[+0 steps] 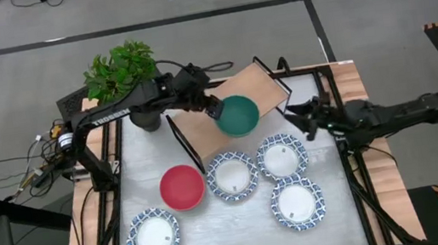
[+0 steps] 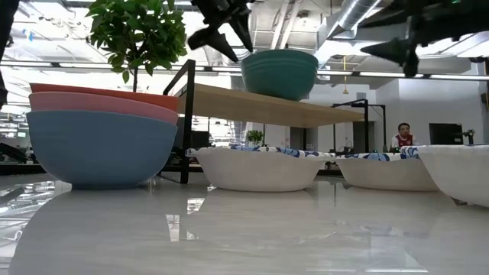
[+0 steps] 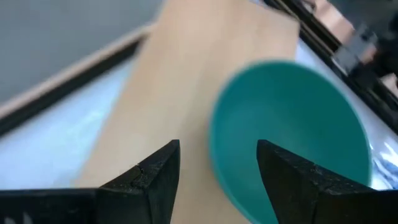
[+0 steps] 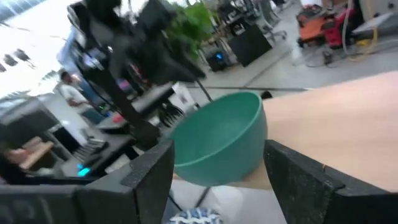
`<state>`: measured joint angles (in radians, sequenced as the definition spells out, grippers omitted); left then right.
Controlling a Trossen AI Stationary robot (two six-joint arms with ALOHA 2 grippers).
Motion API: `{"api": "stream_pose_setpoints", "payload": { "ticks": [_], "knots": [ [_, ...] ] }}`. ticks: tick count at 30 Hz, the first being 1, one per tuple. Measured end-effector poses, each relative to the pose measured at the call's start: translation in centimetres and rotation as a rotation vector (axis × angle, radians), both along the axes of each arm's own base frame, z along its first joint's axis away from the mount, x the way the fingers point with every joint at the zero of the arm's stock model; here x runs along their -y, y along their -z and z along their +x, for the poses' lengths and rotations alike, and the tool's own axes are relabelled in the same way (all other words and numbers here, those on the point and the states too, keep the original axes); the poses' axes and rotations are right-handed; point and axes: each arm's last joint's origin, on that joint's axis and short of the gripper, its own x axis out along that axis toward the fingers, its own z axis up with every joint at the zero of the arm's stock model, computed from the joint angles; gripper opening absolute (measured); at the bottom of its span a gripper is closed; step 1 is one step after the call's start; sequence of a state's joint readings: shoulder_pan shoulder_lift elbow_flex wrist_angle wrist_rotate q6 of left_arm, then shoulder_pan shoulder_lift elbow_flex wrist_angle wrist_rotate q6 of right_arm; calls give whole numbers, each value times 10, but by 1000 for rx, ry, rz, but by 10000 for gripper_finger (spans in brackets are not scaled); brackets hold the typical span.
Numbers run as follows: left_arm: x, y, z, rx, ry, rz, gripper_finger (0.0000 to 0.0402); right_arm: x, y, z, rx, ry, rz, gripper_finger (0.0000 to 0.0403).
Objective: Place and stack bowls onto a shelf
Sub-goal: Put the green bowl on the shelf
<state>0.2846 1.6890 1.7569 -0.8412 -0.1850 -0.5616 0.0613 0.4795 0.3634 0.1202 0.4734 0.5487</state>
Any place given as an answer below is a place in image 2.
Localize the small black device on stand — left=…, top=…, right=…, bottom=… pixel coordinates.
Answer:
left=461, top=128, right=477, bottom=145

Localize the orange plastic bowl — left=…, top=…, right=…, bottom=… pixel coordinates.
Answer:
left=29, top=82, right=180, bottom=112

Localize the teal plastic bowl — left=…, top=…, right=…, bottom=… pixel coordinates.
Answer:
left=240, top=48, right=320, bottom=102

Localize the white paper bowl blue pattern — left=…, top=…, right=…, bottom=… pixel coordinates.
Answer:
left=334, top=150, right=440, bottom=192
left=400, top=144, right=489, bottom=209
left=186, top=144, right=333, bottom=193

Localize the person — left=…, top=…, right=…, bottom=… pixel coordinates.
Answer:
left=390, top=121, right=420, bottom=150

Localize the small green background plant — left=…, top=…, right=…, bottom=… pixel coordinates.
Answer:
left=246, top=129, right=265, bottom=148

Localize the wooden shelf with black frame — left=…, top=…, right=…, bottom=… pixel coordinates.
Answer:
left=162, top=59, right=366, bottom=185

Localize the blue plastic bowl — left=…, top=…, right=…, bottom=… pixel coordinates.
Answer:
left=26, top=109, right=179, bottom=191

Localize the black metal background stand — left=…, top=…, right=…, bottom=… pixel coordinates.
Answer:
left=331, top=98, right=387, bottom=154

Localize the potted green plant black pot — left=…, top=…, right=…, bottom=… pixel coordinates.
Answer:
left=86, top=0, right=188, bottom=92

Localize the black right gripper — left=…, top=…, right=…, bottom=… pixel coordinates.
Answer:
left=361, top=11, right=489, bottom=78

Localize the pink plastic bowl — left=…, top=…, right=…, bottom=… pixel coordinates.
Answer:
left=28, top=91, right=180, bottom=125

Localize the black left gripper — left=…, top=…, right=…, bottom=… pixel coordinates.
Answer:
left=186, top=0, right=255, bottom=63

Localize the silver ventilation duct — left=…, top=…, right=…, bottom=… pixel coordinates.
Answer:
left=326, top=0, right=383, bottom=37

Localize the black computer monitor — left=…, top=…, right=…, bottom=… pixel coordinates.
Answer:
left=428, top=122, right=465, bottom=146

